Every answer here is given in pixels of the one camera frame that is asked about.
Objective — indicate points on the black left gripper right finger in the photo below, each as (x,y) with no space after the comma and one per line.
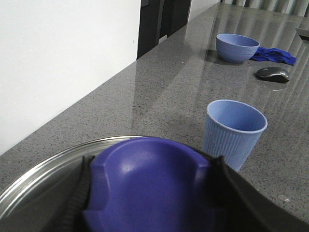
(247,210)

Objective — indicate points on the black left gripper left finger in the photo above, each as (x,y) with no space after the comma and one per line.
(70,218)

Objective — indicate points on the light blue ribbed cup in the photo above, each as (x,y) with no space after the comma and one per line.
(232,130)

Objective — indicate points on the black computer mouse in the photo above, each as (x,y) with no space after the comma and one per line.
(273,74)

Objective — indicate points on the blue cloth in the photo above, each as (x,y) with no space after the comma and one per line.
(274,55)

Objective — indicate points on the light blue bowl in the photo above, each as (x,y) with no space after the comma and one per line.
(235,48)

